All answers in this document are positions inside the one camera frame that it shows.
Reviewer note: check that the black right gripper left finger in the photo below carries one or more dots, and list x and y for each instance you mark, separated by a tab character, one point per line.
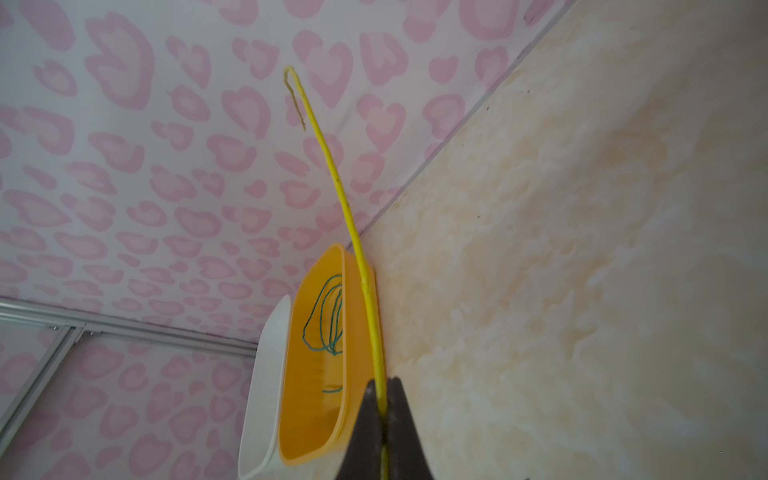
363	457

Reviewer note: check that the yellow plastic tray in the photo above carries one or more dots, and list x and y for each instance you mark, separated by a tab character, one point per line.
329	360

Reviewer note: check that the aluminium diagonal frame bar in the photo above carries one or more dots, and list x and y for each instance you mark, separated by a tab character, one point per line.
25	399

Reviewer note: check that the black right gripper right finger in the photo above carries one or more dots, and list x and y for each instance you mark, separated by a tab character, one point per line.
406	458

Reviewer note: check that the white plastic tray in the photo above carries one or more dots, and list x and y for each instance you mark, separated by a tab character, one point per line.
259	452

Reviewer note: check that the aluminium frame post left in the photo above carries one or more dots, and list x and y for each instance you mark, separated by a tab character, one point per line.
32	314

